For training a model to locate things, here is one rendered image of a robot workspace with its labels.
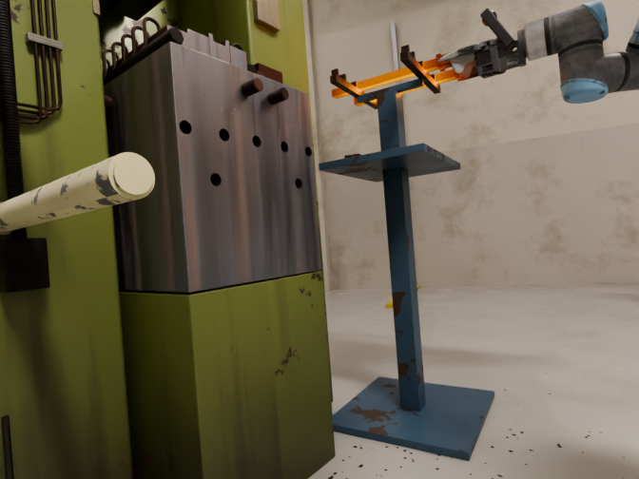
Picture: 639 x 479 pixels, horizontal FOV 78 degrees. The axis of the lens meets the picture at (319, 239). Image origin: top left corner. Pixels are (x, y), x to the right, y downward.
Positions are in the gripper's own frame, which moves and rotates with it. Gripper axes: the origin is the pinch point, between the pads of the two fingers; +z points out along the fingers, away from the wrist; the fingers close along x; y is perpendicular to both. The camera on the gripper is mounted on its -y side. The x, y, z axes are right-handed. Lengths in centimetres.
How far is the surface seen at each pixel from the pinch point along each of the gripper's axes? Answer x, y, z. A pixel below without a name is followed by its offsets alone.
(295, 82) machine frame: -11.8, -5.5, 43.9
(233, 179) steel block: -64, 23, 28
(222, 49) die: -54, -5, 33
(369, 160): -26.3, 23.9, 16.0
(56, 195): -101, 23, 19
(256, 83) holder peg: -57, 5, 23
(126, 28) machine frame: -42, -29, 80
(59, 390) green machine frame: -95, 55, 50
